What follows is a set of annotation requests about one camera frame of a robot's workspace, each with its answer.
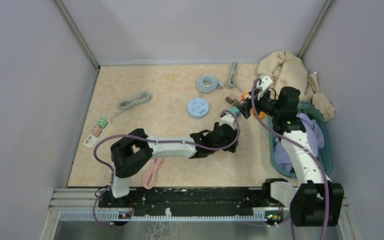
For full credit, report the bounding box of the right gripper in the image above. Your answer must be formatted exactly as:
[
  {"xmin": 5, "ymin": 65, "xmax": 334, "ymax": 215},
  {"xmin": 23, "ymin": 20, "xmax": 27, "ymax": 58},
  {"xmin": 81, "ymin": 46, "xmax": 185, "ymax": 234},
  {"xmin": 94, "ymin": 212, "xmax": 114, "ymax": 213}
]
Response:
[{"xmin": 235, "ymin": 87, "xmax": 282, "ymax": 119}]

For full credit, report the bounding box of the pink plug adapter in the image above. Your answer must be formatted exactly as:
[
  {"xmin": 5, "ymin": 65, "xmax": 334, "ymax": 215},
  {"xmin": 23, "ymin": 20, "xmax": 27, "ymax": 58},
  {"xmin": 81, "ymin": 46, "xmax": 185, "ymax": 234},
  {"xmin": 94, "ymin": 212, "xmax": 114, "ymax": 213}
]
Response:
[
  {"xmin": 225, "ymin": 93, "xmax": 237, "ymax": 105},
  {"xmin": 233, "ymin": 96, "xmax": 244, "ymax": 106}
]

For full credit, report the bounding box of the teal plug adapter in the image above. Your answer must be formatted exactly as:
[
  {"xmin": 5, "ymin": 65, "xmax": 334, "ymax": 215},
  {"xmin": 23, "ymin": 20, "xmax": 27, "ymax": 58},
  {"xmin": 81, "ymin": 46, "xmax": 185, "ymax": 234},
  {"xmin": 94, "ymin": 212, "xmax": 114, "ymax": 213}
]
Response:
[{"xmin": 229, "ymin": 106, "xmax": 242, "ymax": 117}]

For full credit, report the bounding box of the orange power strip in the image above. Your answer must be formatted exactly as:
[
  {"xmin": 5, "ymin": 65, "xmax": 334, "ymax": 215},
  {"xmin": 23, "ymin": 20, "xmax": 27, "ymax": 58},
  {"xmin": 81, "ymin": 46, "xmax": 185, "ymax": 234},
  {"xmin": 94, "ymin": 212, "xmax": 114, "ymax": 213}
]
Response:
[{"xmin": 239, "ymin": 102, "xmax": 267, "ymax": 119}]

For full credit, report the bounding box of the round blue socket hub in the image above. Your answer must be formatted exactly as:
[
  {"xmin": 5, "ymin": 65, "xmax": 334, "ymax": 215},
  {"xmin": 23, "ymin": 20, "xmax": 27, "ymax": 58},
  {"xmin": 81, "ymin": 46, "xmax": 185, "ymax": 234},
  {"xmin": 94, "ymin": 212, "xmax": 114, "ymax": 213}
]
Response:
[{"xmin": 186, "ymin": 97, "xmax": 210, "ymax": 119}]

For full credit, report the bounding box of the blue-grey cable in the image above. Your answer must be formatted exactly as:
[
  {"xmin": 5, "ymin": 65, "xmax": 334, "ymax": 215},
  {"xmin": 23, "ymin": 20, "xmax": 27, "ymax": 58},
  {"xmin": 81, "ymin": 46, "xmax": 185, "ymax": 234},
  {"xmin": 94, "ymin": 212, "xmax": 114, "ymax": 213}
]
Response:
[{"xmin": 196, "ymin": 74, "xmax": 225, "ymax": 99}]

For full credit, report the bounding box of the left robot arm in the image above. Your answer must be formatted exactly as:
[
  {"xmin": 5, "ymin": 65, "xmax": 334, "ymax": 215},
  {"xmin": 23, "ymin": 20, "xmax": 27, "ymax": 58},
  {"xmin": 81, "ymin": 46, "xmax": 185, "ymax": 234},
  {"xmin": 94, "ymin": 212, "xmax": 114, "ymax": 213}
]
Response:
[{"xmin": 110, "ymin": 110, "xmax": 240, "ymax": 207}]

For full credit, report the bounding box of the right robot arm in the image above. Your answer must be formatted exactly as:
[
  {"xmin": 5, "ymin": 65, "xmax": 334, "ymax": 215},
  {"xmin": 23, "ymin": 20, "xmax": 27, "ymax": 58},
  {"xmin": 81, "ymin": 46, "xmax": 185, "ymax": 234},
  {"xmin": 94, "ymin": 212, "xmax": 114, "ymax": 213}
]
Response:
[{"xmin": 240, "ymin": 74, "xmax": 344, "ymax": 228}]

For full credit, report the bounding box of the beige cloth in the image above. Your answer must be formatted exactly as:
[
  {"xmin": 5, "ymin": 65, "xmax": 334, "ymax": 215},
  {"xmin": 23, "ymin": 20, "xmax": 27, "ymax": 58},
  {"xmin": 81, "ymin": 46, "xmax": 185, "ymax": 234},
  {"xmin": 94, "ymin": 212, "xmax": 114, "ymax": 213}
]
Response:
[{"xmin": 257, "ymin": 51, "xmax": 336, "ymax": 122}]

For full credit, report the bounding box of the teal plastic basket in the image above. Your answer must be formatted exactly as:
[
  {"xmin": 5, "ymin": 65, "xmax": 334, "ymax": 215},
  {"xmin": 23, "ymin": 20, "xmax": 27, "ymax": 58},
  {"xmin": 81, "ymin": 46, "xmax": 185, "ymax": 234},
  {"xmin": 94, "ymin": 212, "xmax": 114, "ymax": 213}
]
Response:
[{"xmin": 268, "ymin": 102, "xmax": 334, "ymax": 179}]

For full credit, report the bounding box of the lavender cloth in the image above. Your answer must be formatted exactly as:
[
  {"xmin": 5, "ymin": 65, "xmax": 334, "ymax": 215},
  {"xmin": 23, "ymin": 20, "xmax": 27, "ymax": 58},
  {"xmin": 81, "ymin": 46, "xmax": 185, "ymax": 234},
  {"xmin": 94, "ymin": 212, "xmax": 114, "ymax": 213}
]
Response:
[{"xmin": 273, "ymin": 113, "xmax": 325, "ymax": 172}]

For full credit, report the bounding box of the pink adapter on strip end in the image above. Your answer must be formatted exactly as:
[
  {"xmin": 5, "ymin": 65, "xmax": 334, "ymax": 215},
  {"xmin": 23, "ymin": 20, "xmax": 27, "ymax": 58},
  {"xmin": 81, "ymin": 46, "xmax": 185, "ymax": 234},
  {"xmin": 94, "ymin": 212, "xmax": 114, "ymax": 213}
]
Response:
[{"xmin": 90, "ymin": 124, "xmax": 103, "ymax": 138}]

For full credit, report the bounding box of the white usb charger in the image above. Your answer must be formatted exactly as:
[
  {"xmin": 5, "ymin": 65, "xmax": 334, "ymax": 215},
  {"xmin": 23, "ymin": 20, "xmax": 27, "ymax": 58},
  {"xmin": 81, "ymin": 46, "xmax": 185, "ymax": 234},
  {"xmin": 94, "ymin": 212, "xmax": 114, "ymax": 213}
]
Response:
[{"xmin": 82, "ymin": 133, "xmax": 98, "ymax": 149}]

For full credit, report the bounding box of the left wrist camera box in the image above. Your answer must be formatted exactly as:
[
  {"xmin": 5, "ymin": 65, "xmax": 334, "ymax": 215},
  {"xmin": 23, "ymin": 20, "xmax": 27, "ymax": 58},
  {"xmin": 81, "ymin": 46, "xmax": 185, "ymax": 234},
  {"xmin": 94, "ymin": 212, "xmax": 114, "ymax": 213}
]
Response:
[{"xmin": 219, "ymin": 111, "xmax": 236, "ymax": 130}]

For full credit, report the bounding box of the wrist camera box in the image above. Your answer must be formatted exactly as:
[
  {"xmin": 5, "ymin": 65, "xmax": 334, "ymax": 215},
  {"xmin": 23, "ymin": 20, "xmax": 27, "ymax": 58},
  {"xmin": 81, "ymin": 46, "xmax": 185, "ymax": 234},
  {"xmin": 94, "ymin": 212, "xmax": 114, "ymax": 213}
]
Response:
[
  {"xmin": 219, "ymin": 111, "xmax": 236, "ymax": 130},
  {"xmin": 255, "ymin": 74, "xmax": 273, "ymax": 101}
]

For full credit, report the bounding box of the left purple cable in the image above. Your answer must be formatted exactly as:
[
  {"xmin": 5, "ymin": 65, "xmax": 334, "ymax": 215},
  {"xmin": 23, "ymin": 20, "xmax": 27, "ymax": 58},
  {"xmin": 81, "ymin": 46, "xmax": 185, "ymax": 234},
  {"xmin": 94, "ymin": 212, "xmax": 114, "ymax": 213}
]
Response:
[{"xmin": 91, "ymin": 110, "xmax": 242, "ymax": 229}]

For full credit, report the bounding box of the purple cable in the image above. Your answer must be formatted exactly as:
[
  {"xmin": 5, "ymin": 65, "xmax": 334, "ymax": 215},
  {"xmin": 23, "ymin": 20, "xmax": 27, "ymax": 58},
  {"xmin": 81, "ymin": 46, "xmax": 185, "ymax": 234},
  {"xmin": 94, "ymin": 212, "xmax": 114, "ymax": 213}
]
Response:
[
  {"xmin": 91, "ymin": 110, "xmax": 242, "ymax": 229},
  {"xmin": 250, "ymin": 78, "xmax": 331, "ymax": 240}
]

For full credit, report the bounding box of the grey power strip cable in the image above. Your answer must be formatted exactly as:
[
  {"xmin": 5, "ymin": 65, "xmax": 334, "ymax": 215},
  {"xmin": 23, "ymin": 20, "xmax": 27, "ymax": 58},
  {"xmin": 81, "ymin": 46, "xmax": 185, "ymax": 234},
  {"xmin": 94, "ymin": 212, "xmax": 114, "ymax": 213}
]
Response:
[{"xmin": 226, "ymin": 62, "xmax": 244, "ymax": 94}]

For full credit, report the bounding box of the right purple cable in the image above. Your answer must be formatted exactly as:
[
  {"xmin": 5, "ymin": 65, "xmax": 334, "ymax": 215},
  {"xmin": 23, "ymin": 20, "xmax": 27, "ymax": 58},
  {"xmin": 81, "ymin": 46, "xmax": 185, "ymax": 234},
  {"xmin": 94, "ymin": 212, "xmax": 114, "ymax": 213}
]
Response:
[{"xmin": 250, "ymin": 78, "xmax": 331, "ymax": 240}]

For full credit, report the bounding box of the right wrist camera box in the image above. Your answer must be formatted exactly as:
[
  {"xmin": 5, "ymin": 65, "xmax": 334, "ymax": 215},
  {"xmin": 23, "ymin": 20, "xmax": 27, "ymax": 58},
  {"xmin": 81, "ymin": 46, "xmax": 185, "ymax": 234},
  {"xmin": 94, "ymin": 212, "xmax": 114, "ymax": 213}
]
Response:
[{"xmin": 255, "ymin": 74, "xmax": 273, "ymax": 101}]

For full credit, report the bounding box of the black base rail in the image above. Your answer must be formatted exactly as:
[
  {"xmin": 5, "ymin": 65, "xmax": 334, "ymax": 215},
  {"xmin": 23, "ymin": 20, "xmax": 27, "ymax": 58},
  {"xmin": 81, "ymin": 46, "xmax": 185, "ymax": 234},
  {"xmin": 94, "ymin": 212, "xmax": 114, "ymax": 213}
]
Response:
[{"xmin": 98, "ymin": 187, "xmax": 287, "ymax": 217}]

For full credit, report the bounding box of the pink cable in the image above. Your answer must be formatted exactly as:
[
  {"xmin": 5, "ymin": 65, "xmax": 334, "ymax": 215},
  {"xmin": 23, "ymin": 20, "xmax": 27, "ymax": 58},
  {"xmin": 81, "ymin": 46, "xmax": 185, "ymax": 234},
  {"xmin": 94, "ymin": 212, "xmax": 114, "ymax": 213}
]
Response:
[{"xmin": 141, "ymin": 157, "xmax": 176, "ymax": 190}]

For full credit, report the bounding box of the grey bundled cable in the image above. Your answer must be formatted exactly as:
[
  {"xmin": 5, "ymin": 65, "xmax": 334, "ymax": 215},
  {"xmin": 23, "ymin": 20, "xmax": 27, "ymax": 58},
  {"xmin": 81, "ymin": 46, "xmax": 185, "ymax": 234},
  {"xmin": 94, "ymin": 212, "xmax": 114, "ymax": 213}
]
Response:
[{"xmin": 109, "ymin": 91, "xmax": 152, "ymax": 122}]

